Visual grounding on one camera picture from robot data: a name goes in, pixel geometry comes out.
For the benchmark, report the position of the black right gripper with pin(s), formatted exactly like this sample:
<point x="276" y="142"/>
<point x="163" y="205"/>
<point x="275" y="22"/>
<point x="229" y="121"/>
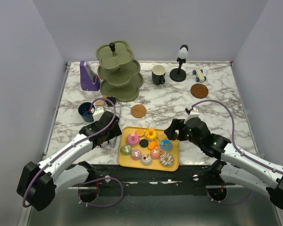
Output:
<point x="177" y="124"/>

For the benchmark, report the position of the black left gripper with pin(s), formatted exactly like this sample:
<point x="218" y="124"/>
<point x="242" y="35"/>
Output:
<point x="115" y="132"/>

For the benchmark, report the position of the yellow frosted donut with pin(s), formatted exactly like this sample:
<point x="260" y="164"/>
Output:
<point x="150" y="134"/>

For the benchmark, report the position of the white sprinkled donut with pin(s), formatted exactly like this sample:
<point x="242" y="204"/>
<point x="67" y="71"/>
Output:
<point x="166" y="159"/>

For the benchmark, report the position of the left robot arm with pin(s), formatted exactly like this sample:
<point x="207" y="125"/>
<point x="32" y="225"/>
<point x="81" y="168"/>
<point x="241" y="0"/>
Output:
<point x="39" y="182"/>

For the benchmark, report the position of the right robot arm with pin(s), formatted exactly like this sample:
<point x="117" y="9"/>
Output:
<point x="233" y="164"/>

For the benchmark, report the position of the blue frosted donut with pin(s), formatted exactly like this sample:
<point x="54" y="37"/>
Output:
<point x="165" y="145"/>

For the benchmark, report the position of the pink frosted donut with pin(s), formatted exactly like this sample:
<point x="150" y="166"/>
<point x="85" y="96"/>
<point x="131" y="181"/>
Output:
<point x="133" y="139"/>

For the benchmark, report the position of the green snowball cake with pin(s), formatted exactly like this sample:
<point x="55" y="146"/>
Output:
<point x="126" y="150"/>

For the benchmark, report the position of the round orange biscuit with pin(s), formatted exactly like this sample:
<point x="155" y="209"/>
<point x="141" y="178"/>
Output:
<point x="140" y="132"/>

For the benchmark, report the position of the orange fish cookie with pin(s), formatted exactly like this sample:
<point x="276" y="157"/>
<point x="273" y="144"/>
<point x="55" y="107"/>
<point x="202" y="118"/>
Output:
<point x="152" y="145"/>

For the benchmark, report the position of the light wooden coaster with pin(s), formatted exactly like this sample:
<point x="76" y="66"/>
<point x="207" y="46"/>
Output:
<point x="138" y="111"/>

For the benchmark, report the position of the black sandwich cookie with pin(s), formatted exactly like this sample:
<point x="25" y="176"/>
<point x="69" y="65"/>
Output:
<point x="144" y="143"/>

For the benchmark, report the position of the yellow serving tray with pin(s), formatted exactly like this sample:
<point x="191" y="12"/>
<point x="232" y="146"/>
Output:
<point x="148" y="149"/>

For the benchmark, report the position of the purple snowball cake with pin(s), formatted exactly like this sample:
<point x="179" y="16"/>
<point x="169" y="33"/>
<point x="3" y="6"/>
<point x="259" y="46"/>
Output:
<point x="136" y="154"/>

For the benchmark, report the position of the pink snowball cake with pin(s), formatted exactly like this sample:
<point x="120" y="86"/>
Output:
<point x="155" y="153"/>

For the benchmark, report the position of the dark blue mug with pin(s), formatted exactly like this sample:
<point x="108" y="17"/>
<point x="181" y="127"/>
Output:
<point x="84" y="111"/>

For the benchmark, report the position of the dark wooden coaster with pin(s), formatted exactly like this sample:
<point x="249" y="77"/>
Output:
<point x="199" y="91"/>

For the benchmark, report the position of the grey snowball cake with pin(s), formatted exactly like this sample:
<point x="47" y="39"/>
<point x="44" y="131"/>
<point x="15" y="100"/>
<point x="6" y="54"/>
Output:
<point x="146" y="160"/>

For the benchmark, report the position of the black lamp white bulb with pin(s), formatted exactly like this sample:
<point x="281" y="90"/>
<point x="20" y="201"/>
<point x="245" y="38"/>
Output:
<point x="178" y="74"/>

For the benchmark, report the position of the purple box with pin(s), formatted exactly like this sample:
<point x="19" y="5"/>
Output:
<point x="88" y="79"/>

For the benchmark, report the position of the green tiered cake stand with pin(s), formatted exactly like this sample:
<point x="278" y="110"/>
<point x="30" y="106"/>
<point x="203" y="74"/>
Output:
<point x="119" y="71"/>

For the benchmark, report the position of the toy car blue wheels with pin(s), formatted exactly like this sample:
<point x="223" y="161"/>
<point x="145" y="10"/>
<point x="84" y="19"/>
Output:
<point x="199" y="75"/>

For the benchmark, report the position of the black cream mug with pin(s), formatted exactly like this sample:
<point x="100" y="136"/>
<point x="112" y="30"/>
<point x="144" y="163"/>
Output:
<point x="158" y="74"/>

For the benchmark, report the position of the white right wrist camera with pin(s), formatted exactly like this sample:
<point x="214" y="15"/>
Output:
<point x="192" y="113"/>

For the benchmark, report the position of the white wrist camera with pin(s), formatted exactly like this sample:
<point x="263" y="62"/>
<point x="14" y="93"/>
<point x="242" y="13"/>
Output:
<point x="192" y="113"/>
<point x="96" y="113"/>

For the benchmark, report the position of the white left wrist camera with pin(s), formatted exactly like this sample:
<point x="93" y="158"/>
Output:
<point x="96" y="113"/>

